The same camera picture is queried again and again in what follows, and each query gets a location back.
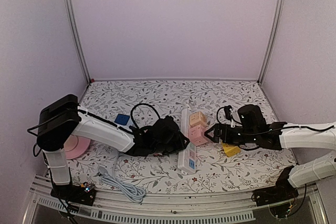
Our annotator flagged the beige cube socket plug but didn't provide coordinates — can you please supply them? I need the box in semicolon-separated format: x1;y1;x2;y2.
190;111;207;127

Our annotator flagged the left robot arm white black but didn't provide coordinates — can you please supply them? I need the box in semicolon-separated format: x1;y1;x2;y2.
27;94;190;200

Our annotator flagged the grey coiled power cable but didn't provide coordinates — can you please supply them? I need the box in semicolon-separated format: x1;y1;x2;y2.
97;154;146;204

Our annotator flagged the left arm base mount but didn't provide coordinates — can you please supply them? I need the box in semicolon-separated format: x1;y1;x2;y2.
50;180;97;206

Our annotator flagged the grey-blue power strip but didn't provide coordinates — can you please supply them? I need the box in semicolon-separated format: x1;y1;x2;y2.
116;118;135;156

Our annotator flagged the dark blue cube socket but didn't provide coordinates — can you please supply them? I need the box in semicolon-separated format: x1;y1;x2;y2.
114;113;130;126

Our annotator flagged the pink cube socket plug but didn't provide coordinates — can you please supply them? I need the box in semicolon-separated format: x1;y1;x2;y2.
188;125;208;146

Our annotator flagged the pink saucer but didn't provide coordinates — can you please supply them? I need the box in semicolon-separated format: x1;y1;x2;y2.
64;135;91;160

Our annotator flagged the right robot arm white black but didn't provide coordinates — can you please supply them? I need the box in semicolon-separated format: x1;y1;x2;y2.
204;104;335;201

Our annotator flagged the white power strip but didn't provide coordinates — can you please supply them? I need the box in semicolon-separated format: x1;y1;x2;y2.
177;104;196;175

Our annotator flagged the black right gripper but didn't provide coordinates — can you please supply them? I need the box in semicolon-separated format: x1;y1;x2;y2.
205;123;258;146

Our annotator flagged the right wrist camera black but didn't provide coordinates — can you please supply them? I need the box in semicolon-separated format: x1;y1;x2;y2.
223;105;236;128

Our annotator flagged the right aluminium frame post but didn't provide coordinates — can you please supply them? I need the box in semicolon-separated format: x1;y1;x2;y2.
257;0;285;86

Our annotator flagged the floral patterned table mat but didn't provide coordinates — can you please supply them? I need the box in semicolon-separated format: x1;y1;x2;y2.
68;80;296;194

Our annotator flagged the yellow cube socket plug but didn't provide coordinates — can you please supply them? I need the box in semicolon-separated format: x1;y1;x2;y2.
222;143;240;157

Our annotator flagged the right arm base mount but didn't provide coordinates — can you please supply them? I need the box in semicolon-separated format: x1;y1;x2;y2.
251;166;299;206

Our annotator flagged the left aluminium frame post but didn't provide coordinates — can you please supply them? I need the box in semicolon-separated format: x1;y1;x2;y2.
64;0;91;84

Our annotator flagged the aluminium frame post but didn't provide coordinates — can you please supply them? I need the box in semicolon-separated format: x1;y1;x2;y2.
257;0;285;86
64;0;91;84

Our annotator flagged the front aluminium rail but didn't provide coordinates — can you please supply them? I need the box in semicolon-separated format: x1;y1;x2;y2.
22;175;331;223

